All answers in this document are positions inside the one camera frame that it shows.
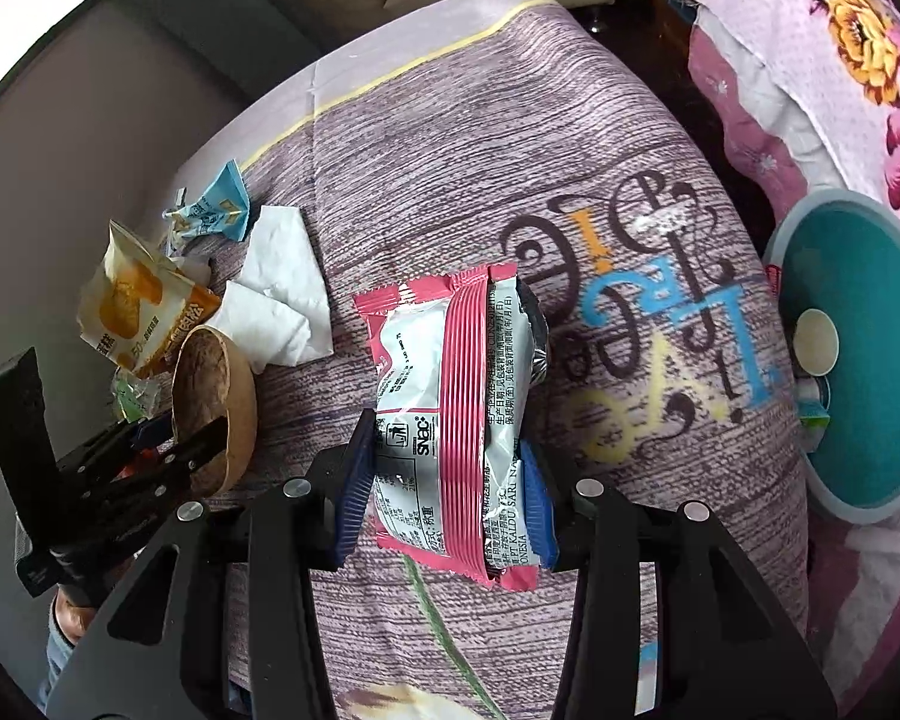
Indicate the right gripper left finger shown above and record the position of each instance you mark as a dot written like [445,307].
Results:
[307,524]

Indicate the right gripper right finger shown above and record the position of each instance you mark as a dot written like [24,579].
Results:
[582,524]

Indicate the orange white snack bag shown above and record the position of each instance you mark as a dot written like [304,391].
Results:
[139,307]

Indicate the pink silver snack wrapper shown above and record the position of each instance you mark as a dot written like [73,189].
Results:
[456,358]

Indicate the teal trash bin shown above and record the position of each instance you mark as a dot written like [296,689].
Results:
[839,252]

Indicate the left hand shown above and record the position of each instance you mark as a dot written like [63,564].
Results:
[73,620]

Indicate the green clear snack wrapper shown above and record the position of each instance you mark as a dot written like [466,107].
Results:
[136,399]

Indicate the brown coconut shell bowl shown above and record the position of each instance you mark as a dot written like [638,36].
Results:
[213,378]

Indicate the paper cup in bin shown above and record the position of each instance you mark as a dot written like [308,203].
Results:
[815,342]

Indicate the blue white crumpled wrapper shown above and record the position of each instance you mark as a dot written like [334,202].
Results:
[224,209]

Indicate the pink floral quilt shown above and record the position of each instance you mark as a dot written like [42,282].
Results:
[808,92]

